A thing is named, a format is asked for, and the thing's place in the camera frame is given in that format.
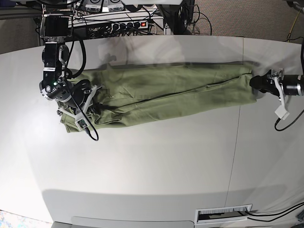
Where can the black foot pedal middle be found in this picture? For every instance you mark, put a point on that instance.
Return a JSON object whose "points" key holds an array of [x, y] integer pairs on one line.
{"points": [[93, 8]]}

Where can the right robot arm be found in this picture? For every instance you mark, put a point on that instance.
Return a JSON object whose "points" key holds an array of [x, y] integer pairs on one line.
{"points": [[56, 26]]}

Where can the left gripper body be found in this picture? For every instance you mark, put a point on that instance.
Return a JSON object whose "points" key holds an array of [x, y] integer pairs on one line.
{"points": [[287, 85]]}

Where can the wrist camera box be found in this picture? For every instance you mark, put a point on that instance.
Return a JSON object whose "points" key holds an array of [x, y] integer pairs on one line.
{"points": [[281, 112], [82, 123]]}

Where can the green T-shirt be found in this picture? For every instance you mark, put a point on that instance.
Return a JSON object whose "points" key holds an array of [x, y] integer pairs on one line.
{"points": [[139, 95]]}

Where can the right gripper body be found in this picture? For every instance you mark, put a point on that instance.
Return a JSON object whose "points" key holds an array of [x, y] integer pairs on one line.
{"points": [[74, 99]]}

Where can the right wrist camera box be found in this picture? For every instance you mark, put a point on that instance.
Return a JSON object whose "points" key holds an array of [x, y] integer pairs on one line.
{"points": [[82, 123]]}

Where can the table cable grommet slot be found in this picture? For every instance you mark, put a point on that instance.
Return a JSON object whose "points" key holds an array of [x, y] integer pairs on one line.
{"points": [[221, 215]]}

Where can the white desk frame with cables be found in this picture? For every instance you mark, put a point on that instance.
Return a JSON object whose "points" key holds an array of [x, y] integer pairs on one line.
{"points": [[165, 17]]}

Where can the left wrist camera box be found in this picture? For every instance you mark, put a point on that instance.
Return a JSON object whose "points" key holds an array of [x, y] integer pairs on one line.
{"points": [[281, 112]]}

